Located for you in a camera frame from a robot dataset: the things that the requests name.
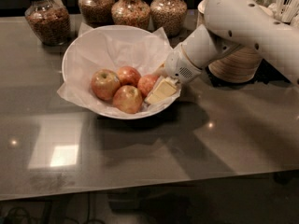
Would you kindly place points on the glass cereal jar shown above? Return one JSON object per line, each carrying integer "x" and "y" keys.
{"x": 169, "y": 15}
{"x": 132, "y": 13}
{"x": 96, "y": 12}
{"x": 49, "y": 20}

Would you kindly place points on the front stack of paper bowls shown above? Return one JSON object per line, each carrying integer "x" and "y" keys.
{"x": 238, "y": 67}

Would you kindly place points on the front yellow-red apple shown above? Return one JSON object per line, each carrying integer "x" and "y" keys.
{"x": 128, "y": 99}

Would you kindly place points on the red apple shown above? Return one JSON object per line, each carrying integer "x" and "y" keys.
{"x": 146, "y": 84}
{"x": 128, "y": 75}

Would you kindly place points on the left yellow-red apple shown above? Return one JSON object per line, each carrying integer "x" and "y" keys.
{"x": 105, "y": 83}

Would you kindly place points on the black mat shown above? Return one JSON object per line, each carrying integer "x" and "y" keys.
{"x": 265, "y": 74}

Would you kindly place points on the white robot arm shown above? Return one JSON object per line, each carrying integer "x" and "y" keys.
{"x": 229, "y": 25}

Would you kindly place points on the white stir sticks bundle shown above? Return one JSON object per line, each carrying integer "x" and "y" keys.
{"x": 287, "y": 10}

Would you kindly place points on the left glass cereal jar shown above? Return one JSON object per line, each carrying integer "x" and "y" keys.
{"x": 49, "y": 20}

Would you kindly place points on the white bowl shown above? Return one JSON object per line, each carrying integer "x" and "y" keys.
{"x": 124, "y": 47}

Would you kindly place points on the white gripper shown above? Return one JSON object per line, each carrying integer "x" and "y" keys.
{"x": 179, "y": 65}

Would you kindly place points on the yellow-red apple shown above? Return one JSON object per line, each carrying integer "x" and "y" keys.
{"x": 105, "y": 83}
{"x": 128, "y": 99}

